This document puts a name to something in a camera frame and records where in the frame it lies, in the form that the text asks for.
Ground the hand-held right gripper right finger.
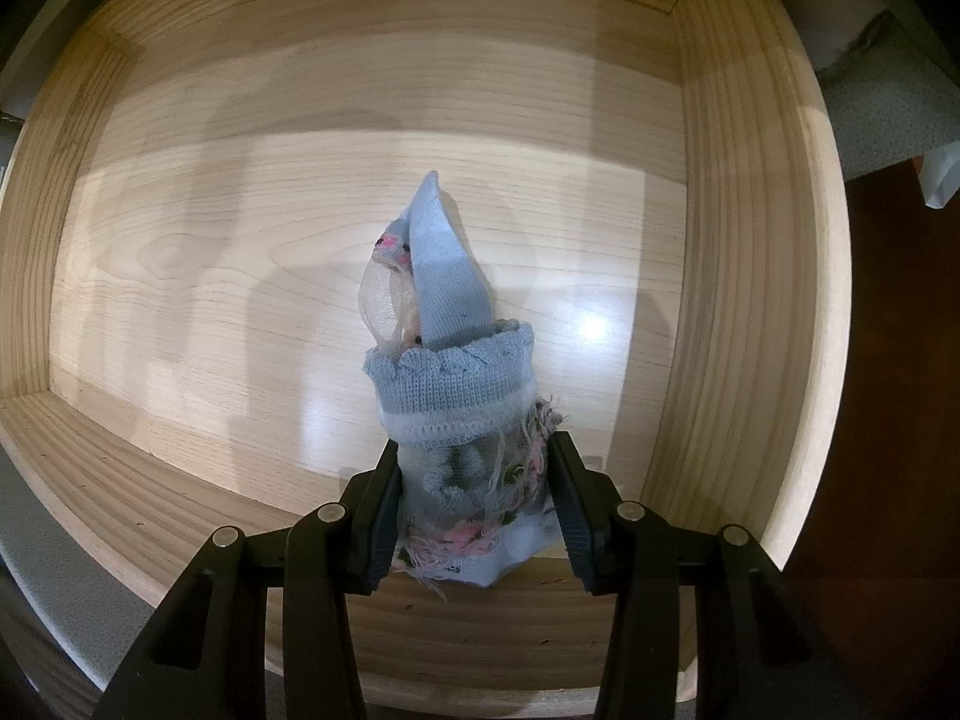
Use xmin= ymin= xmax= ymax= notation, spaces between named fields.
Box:
xmin=547 ymin=431 xmax=848 ymax=720

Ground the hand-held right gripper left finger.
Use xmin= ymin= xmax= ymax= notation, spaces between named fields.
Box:
xmin=94 ymin=439 xmax=402 ymax=720

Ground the light blue floral sock bundle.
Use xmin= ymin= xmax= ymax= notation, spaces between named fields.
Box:
xmin=358 ymin=171 xmax=567 ymax=601

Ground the grey-fronted wooden drawer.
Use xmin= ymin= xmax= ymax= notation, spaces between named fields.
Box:
xmin=0 ymin=0 xmax=856 ymax=720

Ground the grey drawer cabinet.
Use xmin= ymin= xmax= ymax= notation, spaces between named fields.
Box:
xmin=750 ymin=0 xmax=960 ymax=181

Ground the white patterned cover cloth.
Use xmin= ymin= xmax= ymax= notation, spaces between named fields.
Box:
xmin=919 ymin=150 xmax=960 ymax=211

